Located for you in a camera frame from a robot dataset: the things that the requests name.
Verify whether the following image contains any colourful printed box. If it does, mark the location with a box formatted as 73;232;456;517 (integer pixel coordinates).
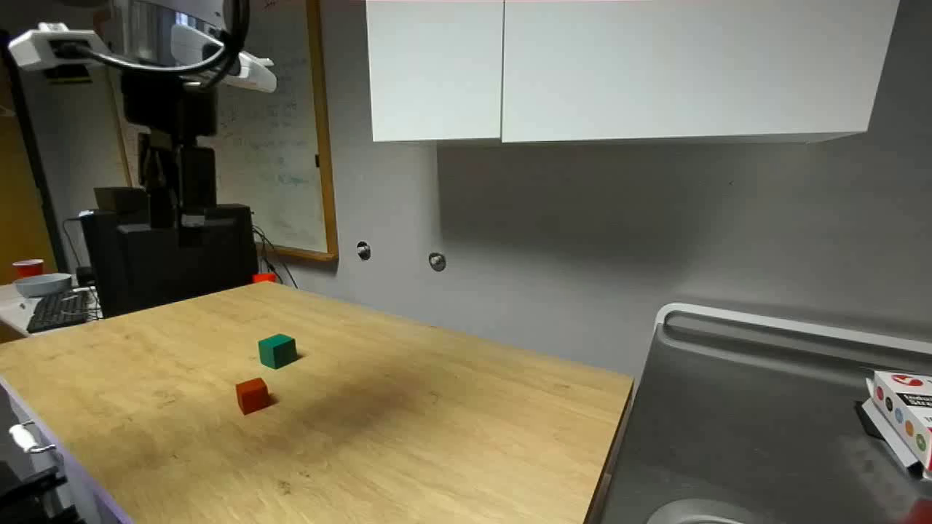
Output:
865;368;932;480

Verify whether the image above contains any wood framed whiteboard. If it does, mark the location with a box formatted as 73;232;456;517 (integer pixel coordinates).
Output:
215;0;339;264

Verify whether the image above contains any red cube block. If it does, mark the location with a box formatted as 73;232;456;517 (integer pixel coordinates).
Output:
237;379;274;413

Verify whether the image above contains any white wall cabinet door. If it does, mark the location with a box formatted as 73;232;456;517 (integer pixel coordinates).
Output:
502;0;900;143
364;0;504;143

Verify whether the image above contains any round metal wall fitting left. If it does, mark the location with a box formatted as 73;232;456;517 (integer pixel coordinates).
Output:
355;240;373;262

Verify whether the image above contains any white wall cabinet left door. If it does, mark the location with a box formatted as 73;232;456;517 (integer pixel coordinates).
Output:
364;0;504;143

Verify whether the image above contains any red cup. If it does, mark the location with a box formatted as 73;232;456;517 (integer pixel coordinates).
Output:
11;258;46;278

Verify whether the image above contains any stainless steel sink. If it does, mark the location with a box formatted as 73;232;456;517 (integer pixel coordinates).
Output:
587;303;932;524

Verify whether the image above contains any black keyboard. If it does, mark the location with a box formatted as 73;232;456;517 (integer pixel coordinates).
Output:
27;291;89;331

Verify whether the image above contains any round metal wall fitting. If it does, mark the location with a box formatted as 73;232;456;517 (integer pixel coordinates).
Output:
355;240;373;262
429;252;450;271

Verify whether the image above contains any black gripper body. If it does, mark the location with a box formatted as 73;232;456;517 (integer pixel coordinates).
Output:
119;73;215;144

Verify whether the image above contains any black computer monitor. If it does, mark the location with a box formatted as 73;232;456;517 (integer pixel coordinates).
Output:
81;202;257;316

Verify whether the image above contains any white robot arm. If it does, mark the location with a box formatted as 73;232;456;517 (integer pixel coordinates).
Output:
119;0;276;230

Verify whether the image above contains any white wall cabinet right door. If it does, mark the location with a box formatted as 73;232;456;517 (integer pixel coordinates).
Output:
502;0;900;143

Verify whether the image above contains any round metal wall fitting right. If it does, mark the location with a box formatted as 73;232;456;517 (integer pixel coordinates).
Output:
429;252;450;271

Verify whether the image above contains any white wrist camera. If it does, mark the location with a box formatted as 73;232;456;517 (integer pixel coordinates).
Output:
7;23;105;80

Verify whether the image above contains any green cube block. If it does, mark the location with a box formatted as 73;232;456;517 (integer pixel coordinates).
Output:
259;333;297;368

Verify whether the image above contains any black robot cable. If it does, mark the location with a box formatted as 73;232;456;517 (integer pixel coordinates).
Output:
57;0;255;92

